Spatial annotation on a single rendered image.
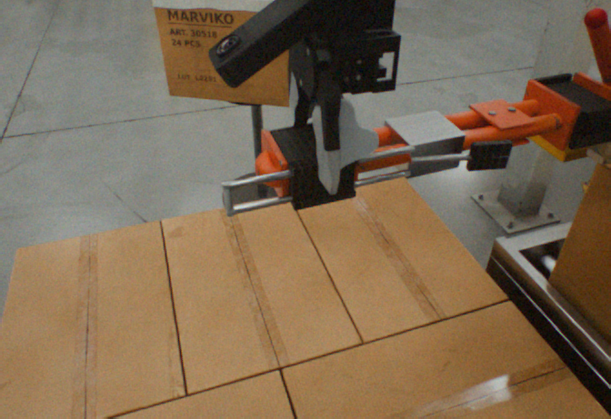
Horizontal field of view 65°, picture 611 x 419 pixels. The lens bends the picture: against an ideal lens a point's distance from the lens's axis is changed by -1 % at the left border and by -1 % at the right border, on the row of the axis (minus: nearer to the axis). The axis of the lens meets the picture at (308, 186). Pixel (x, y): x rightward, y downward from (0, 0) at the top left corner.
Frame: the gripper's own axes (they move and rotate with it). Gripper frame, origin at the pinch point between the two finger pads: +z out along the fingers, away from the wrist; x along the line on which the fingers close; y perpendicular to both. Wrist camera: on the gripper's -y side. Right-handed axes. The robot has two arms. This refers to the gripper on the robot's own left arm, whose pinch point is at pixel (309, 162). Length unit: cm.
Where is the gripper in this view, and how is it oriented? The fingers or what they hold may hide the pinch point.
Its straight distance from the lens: 51.1
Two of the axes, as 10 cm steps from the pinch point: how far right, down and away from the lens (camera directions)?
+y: 9.5, -1.9, 2.6
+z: 0.0, 8.1, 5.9
